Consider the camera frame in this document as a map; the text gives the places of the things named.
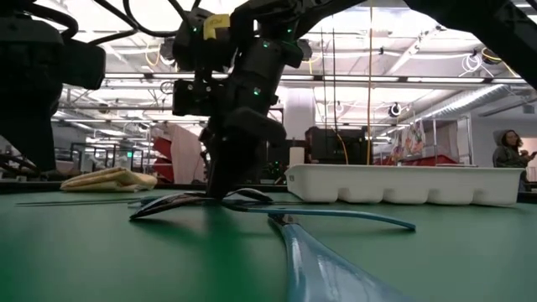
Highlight clear plastic bags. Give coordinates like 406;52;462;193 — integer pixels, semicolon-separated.
389;121;427;163

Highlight silver ventilation duct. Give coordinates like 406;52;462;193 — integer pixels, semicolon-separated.
419;83;537;123

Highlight long red bin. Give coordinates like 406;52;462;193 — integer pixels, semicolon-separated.
375;154;458;167

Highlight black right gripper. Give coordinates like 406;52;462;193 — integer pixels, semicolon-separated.
200;37;305;198

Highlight white cutlery tray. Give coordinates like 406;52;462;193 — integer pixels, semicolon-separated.
284;163;526;207

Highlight pale pink board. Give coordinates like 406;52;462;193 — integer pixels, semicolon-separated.
169;123;206;185

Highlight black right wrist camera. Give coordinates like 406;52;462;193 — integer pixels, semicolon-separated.
171;78;222;117

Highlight yellow folded cloth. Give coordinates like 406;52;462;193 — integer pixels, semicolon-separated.
60;166;159;194

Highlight blue-handled spoon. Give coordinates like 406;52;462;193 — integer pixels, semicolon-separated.
128;191;417;232
228;187;274;205

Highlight person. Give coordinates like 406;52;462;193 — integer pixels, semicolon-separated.
491;128;537;193

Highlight black table frame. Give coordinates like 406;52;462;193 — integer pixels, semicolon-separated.
0;180;290;195

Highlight white paper roll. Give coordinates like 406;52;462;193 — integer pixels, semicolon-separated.
288;146;305;168

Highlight black monitor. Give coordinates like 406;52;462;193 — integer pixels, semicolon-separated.
308;128;367;166

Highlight thin black cable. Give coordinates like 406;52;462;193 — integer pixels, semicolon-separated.
319;24;327;122
330;24;337;122

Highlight blue-handled knife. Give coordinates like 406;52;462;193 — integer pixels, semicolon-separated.
268;212;414;302
15;198;148;207

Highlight red storage bin rack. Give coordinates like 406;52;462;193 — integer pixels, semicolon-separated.
151;136;174;182

